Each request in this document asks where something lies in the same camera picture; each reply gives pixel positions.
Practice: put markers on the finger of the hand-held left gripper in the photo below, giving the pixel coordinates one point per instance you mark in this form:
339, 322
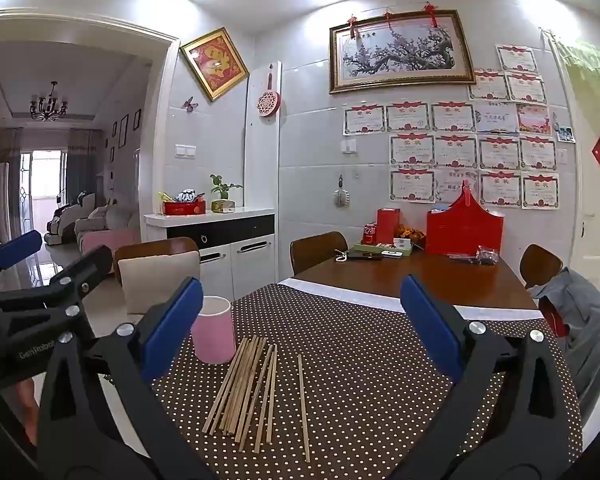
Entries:
17, 250
87, 267

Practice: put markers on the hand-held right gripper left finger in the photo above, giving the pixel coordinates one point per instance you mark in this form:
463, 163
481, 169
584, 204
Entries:
172, 330

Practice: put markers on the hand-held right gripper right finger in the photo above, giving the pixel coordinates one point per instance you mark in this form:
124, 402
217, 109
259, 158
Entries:
432, 327

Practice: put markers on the pink cup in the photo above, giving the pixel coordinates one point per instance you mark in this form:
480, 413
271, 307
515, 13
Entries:
212, 335

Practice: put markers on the bunch of wooden chopsticks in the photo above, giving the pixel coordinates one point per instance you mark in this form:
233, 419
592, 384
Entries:
235, 385

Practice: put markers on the slim wooden chopstick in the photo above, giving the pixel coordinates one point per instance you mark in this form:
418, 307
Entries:
303, 405

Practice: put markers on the person's left hand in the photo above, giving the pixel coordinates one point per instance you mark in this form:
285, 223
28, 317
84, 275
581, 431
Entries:
25, 410

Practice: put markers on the sofa with pink cover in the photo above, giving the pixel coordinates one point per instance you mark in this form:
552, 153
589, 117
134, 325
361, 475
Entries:
105, 225

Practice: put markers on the grey massage chair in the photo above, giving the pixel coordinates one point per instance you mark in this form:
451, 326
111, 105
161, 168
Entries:
65, 220

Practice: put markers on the beige cushion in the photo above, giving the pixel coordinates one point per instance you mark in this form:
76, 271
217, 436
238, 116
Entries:
155, 280

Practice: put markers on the wooden chair with cushion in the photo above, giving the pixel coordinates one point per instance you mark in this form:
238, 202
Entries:
155, 246

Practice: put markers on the brown polka dot tablecloth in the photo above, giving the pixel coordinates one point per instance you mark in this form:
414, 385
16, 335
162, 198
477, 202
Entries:
360, 360

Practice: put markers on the grey window curtain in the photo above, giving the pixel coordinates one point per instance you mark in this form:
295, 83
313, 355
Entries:
12, 170
82, 160

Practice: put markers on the black plastic packet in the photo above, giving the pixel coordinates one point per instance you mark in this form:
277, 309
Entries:
486, 255

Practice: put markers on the white sideboard cabinet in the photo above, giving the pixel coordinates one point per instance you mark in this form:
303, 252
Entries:
215, 245

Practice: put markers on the orange snack packets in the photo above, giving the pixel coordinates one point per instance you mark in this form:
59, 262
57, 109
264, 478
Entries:
410, 233

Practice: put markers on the green tray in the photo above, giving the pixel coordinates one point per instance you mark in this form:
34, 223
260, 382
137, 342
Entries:
375, 249

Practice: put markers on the black phone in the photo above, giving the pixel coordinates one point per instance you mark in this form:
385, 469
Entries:
365, 256

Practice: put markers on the red gift bag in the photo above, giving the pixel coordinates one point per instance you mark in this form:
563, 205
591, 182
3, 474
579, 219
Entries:
464, 230

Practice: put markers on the yellow green packet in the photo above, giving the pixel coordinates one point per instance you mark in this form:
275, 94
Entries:
165, 195

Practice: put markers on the red soda can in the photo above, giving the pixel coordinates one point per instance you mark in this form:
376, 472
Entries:
369, 233

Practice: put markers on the red basket on counter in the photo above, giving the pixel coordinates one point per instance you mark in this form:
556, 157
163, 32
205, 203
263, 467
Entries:
184, 207

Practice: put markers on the tall red box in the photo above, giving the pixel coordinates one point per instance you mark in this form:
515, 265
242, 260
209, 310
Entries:
387, 222

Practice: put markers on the red cloth item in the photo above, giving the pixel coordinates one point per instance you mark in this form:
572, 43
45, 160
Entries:
555, 317

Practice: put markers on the brown wooden chair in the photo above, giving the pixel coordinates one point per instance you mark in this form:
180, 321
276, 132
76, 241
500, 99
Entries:
537, 262
318, 255

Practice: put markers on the blue white patterned bundle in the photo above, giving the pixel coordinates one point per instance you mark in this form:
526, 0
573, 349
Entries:
187, 195

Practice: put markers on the black chandelier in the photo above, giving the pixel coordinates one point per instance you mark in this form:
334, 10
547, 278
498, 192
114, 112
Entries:
48, 106

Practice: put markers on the small potted plant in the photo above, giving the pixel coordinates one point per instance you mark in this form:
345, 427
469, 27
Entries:
223, 191

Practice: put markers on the grey jacket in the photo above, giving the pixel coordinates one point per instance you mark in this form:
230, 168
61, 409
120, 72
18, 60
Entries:
585, 320

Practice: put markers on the grey hanging ornament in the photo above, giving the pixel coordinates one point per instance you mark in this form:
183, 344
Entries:
339, 196

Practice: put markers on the group of award certificates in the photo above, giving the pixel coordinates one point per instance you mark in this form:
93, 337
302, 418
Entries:
455, 152

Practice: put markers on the red gold framed picture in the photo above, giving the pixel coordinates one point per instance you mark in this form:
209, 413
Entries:
215, 63

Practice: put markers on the pink round hanging ornament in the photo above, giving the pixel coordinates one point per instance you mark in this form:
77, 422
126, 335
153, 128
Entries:
268, 102

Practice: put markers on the framed plum blossom painting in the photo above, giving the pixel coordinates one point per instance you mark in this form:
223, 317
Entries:
400, 52

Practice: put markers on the pale yellow door curtain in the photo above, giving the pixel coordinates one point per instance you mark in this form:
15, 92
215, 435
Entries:
587, 67

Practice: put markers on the red knot ornament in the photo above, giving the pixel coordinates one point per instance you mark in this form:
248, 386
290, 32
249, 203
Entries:
352, 26
390, 20
431, 14

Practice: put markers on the black picture frame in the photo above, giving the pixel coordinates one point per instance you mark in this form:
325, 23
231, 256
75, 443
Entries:
124, 127
136, 119

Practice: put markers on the white double light switch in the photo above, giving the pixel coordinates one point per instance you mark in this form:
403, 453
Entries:
185, 150

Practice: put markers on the butterfly wall decoration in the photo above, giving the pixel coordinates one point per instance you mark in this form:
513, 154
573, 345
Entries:
190, 104

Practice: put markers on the white wall switch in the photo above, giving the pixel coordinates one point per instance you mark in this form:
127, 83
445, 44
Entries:
348, 146

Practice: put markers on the small wall photo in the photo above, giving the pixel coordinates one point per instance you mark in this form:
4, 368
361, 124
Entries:
564, 134

